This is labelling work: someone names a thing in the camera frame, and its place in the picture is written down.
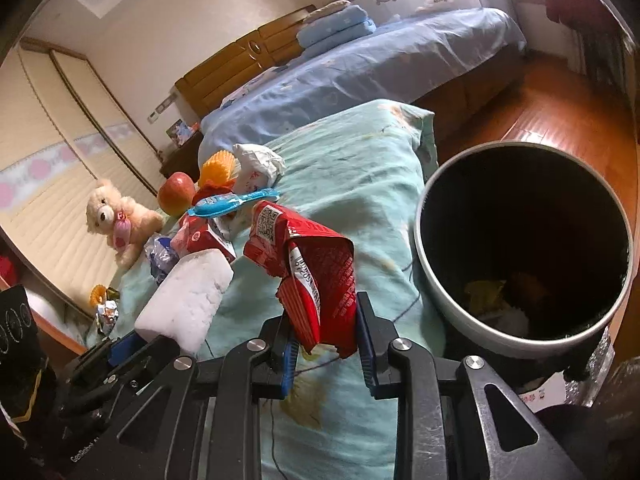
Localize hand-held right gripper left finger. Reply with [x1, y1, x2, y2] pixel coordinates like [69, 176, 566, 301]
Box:
[102, 316, 302, 480]

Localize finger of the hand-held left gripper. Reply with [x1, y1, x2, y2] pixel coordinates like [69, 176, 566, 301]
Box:
[52, 332, 176, 418]

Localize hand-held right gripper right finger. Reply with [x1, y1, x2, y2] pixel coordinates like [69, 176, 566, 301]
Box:
[354, 290, 587, 480]

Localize white foam block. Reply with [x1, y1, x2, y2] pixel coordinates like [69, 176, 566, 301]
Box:
[134, 249, 235, 356]

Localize red wrapper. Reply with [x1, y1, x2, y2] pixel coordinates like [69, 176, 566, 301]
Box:
[243, 200, 358, 359]

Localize orange-red snack bag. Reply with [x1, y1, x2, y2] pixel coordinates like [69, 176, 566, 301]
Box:
[192, 182, 236, 206]

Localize white plastic bag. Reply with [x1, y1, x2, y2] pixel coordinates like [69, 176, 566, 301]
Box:
[232, 143, 287, 196]

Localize white bin with black liner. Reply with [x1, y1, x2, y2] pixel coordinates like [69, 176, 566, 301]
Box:
[414, 142, 633, 361]

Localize silver foil wrapper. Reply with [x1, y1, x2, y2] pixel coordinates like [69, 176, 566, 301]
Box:
[95, 297, 121, 336]

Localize blue and white crumpled wrapper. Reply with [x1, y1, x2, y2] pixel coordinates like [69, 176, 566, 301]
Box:
[144, 234, 180, 281]

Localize small red box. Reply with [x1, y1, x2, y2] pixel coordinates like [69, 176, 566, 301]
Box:
[170, 212, 237, 263]

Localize cream teddy bear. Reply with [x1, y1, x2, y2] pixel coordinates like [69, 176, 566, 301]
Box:
[85, 178, 165, 270]

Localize red apple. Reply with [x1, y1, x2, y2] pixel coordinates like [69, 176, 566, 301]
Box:
[158, 171, 196, 217]

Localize blue toy toothbrush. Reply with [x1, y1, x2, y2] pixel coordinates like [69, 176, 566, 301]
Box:
[192, 187, 280, 218]

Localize white cardboard box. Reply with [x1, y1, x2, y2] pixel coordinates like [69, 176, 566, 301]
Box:
[515, 360, 571, 411]

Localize dark wooden nightstand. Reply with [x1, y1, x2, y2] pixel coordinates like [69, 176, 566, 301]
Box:
[160, 130, 205, 178]

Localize cream sliding wardrobe doors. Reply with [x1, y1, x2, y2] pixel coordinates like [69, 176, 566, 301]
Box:
[0, 37, 166, 311]

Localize orange spiky ball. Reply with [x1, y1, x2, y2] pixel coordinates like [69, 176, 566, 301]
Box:
[198, 151, 236, 186]

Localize bed with blue sheet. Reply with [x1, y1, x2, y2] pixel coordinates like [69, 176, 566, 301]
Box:
[197, 7, 528, 161]

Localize wooden headboard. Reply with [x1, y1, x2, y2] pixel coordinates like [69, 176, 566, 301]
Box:
[174, 5, 318, 121]

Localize folded blue quilt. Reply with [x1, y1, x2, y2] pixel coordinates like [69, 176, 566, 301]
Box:
[296, 0, 377, 58]

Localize thin black cable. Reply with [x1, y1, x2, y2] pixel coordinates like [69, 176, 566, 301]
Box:
[270, 400, 281, 468]

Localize small picture frame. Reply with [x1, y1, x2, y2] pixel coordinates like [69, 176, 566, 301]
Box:
[166, 119, 193, 147]

